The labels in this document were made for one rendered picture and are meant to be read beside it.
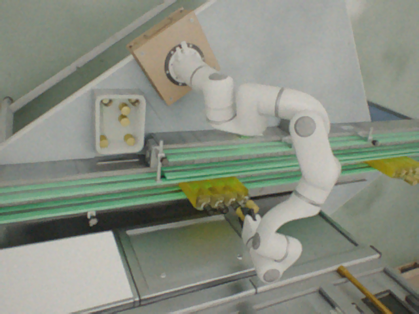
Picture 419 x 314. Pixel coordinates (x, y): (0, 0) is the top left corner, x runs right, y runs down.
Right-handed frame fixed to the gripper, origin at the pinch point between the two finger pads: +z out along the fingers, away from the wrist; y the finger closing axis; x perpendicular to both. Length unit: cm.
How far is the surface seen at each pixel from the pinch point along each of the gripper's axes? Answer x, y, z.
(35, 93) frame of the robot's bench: 86, 15, 79
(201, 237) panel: 13.5, -12.5, 3.7
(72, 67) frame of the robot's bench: 69, 28, 84
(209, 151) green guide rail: 9.9, 13.5, 24.5
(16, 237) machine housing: 78, -16, 10
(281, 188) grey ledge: -33, -12, 40
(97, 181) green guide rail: 51, 4, 15
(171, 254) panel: 25.7, -12.4, -5.0
